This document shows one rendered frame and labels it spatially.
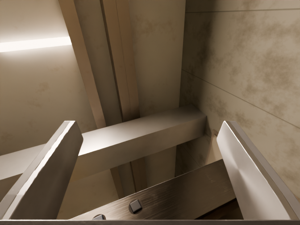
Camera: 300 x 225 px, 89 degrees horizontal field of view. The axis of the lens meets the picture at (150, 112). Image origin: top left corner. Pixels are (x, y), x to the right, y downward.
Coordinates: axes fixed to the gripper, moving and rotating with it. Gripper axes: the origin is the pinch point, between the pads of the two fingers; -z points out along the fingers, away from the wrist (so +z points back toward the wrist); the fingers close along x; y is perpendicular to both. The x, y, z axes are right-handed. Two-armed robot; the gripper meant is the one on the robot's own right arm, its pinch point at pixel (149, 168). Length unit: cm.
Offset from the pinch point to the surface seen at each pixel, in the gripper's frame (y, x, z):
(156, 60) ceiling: 127, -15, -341
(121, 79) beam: 138, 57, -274
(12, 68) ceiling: 101, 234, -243
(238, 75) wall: 102, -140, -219
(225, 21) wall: 37, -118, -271
